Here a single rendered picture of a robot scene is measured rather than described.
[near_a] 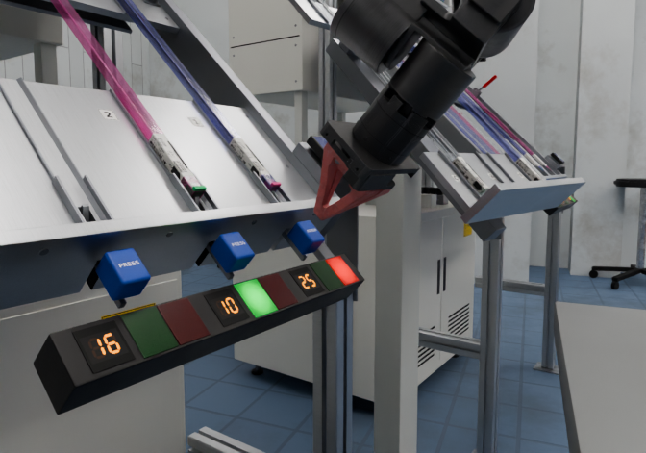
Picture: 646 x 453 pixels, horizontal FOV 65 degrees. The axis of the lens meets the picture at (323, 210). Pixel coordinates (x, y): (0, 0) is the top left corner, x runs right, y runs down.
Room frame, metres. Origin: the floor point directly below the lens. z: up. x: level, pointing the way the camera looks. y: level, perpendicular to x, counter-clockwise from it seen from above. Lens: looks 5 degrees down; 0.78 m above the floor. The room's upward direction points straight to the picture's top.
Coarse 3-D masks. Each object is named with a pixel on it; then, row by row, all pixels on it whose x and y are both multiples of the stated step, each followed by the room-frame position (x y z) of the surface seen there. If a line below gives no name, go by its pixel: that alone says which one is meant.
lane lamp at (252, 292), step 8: (256, 280) 0.46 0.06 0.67; (240, 288) 0.44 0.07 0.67; (248, 288) 0.44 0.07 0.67; (256, 288) 0.45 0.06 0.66; (248, 296) 0.44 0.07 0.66; (256, 296) 0.44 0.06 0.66; (264, 296) 0.45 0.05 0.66; (248, 304) 0.43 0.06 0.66; (256, 304) 0.43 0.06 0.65; (264, 304) 0.44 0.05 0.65; (272, 304) 0.45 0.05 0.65; (256, 312) 0.43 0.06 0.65; (264, 312) 0.43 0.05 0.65
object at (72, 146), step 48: (0, 96) 0.43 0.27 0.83; (48, 96) 0.47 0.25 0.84; (96, 96) 0.52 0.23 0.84; (144, 96) 0.57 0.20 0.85; (0, 144) 0.39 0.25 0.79; (48, 144) 0.42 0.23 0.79; (96, 144) 0.46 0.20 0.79; (144, 144) 0.50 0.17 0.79; (192, 144) 0.55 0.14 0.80; (0, 192) 0.36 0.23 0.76; (48, 192) 0.38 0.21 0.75; (96, 192) 0.40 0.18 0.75; (144, 192) 0.45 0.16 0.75; (240, 192) 0.54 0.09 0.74; (288, 192) 0.60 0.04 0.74
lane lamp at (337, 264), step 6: (336, 258) 0.57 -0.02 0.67; (330, 264) 0.55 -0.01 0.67; (336, 264) 0.56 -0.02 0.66; (342, 264) 0.56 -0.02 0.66; (336, 270) 0.55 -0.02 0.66; (342, 270) 0.55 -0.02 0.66; (348, 270) 0.56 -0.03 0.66; (342, 276) 0.54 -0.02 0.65; (348, 276) 0.55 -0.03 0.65; (354, 276) 0.56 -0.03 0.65; (342, 282) 0.54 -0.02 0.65; (348, 282) 0.54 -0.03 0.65
